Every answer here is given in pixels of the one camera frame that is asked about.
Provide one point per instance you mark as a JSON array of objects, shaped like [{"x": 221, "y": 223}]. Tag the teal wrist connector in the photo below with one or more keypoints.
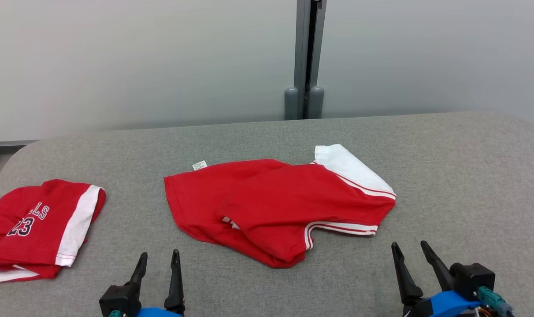
[
  {"x": 491, "y": 299},
  {"x": 114, "y": 314}
]

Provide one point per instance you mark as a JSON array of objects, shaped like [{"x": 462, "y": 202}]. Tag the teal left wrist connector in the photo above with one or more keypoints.
[{"x": 114, "y": 314}]

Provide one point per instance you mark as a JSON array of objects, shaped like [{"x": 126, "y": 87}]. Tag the grey metal wall post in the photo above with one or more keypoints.
[{"x": 301, "y": 44}]

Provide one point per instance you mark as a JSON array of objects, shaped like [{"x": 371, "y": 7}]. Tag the grey cylinder bumper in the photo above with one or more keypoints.
[
  {"x": 291, "y": 103},
  {"x": 316, "y": 102}
]

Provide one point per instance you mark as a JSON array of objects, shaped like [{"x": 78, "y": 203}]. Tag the red and white t-shirt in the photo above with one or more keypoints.
[{"x": 271, "y": 198}]

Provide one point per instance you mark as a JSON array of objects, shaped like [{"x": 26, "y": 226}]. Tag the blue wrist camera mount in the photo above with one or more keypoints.
[
  {"x": 447, "y": 304},
  {"x": 159, "y": 313}
]

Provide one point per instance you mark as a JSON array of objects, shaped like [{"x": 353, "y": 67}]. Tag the red shorts with number 23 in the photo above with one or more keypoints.
[{"x": 33, "y": 237}]

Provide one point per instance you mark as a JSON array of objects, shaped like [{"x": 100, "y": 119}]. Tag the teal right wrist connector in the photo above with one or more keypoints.
[{"x": 491, "y": 299}]

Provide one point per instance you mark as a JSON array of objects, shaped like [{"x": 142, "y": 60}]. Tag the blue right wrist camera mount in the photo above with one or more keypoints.
[{"x": 447, "y": 304}]

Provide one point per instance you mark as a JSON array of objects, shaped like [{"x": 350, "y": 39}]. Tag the grey metal baseboard rail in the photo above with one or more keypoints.
[{"x": 11, "y": 143}]

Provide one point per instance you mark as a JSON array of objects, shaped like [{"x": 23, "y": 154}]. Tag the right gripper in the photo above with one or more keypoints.
[{"x": 472, "y": 279}]

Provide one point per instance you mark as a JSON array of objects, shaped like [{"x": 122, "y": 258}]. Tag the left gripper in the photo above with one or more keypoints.
[{"x": 119, "y": 301}]

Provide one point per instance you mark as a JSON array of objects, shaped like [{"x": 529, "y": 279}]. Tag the grey fabric sofa cushion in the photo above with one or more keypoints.
[{"x": 267, "y": 141}]

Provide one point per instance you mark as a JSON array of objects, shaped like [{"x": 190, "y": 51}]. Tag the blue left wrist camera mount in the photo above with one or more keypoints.
[{"x": 159, "y": 313}]

